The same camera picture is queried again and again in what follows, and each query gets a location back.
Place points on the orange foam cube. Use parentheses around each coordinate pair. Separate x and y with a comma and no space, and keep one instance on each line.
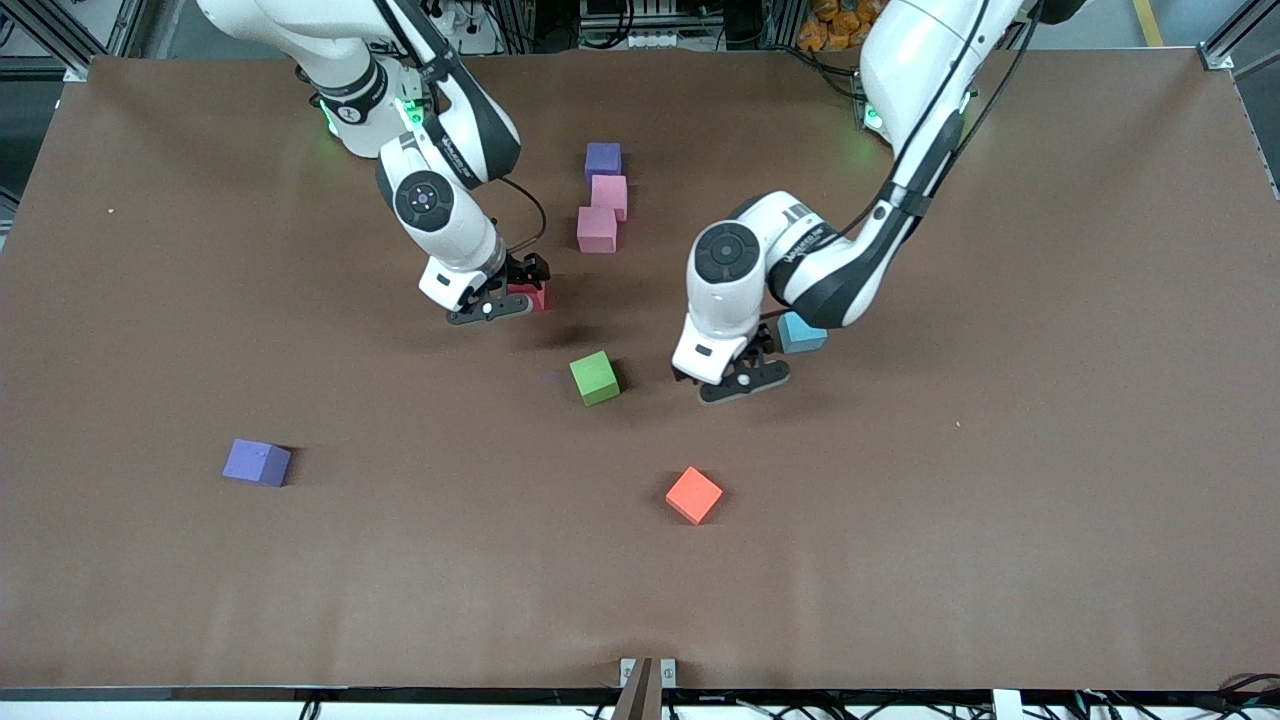
(693,494)

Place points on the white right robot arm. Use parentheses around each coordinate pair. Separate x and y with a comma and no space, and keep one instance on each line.
(440,215)

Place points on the brown angled strut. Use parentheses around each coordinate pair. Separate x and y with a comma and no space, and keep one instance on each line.
(636,695)

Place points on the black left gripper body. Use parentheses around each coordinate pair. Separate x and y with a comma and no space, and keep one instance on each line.
(764,343)

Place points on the blue foam cube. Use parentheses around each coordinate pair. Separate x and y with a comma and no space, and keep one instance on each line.
(805,335)

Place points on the white power strip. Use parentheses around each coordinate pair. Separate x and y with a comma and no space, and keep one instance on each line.
(635,38)

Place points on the power strip with black plugs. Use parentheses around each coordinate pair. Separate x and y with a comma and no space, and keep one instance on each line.
(470,20)

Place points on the red foam cube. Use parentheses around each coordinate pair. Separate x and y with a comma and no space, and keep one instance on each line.
(537,298)

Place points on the white table clamp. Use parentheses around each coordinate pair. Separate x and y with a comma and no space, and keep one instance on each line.
(1008,705)

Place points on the bag of orange fruit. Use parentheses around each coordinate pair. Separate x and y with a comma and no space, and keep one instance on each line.
(830,25)

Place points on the purple foam cube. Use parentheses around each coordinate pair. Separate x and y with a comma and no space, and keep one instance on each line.
(603,160)
(255,462)

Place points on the grey metal table bracket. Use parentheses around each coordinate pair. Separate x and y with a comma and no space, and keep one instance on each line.
(668,672)

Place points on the table cover sheet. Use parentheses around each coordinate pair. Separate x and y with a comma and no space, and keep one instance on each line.
(1000,550)

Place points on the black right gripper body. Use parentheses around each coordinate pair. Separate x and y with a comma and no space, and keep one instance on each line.
(524,269)

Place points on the pink foam cube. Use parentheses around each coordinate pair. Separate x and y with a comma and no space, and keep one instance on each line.
(596,230)
(610,195)

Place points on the black table edge strip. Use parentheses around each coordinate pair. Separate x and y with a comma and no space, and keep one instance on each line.
(300,692)

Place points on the aluminium frame profile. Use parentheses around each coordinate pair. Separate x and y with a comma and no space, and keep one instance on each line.
(1222,57)
(85,45)

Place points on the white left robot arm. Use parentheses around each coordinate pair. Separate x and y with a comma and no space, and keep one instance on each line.
(730,300)

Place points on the green foam cube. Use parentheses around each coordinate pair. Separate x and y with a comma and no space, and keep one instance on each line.
(594,377)

